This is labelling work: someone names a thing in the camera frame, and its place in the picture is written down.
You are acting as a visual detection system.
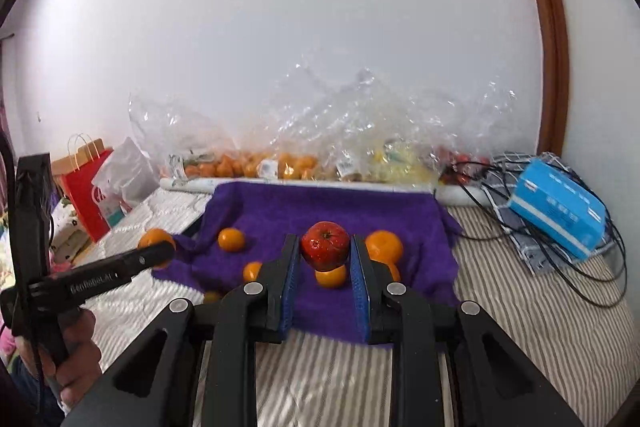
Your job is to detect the white rolled tube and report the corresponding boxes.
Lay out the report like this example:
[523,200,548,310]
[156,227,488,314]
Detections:
[160,178,489,207]

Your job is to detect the striped grey mattress cover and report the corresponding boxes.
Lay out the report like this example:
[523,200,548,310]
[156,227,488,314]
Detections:
[76,188,639,426]

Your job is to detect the large orange mandarin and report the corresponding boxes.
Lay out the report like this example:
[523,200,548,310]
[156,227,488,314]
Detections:
[364,230,404,265]

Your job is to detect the red paper shopping bag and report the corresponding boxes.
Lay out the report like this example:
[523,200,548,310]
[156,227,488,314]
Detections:
[51,133,113,242]

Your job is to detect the checkered grey cloth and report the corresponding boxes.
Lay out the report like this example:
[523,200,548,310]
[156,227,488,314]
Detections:
[483,153,614,274]

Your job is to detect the clear plastic fruit bags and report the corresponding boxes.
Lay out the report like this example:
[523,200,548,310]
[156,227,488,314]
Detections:
[128,65,524,185]

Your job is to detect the brown wooden door frame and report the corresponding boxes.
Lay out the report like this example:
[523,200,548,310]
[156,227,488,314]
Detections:
[536,0,570,155]

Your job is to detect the blue tissue pack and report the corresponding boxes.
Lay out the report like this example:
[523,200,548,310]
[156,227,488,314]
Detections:
[508,159,606,260]

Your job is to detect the small orange mandarin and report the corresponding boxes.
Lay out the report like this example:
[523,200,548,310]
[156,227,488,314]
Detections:
[314,265,348,289]

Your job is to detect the big central orange mandarin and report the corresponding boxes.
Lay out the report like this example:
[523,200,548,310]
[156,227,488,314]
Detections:
[137,228,177,270]

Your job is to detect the purple towel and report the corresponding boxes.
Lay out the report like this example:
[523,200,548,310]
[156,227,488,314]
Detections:
[154,182,461,343]

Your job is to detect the white spotted plush toy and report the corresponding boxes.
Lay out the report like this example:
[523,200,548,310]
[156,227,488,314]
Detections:
[50,198,91,265]

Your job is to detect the person's left hand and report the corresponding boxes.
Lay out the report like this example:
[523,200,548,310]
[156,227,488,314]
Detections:
[14,309,102,409]

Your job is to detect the white plastic bag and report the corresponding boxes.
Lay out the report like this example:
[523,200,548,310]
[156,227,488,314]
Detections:
[91,138,160,229]

